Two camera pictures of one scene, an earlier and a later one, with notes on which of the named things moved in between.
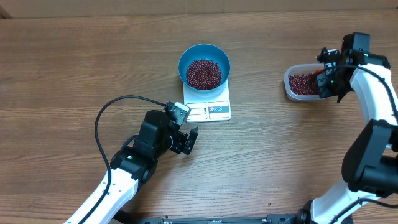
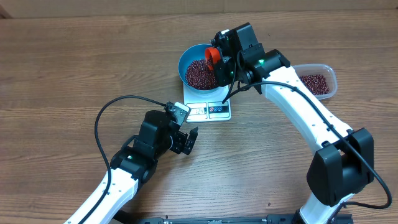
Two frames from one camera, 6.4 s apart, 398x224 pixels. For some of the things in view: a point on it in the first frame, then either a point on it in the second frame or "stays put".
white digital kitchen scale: x=203 y=107 stays put
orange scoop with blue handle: x=319 y=76 to x=212 y=56
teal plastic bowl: x=204 y=51 stays put
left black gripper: x=178 y=144 stays put
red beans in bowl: x=203 y=74 stays put
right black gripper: x=324 y=93 to x=224 y=79
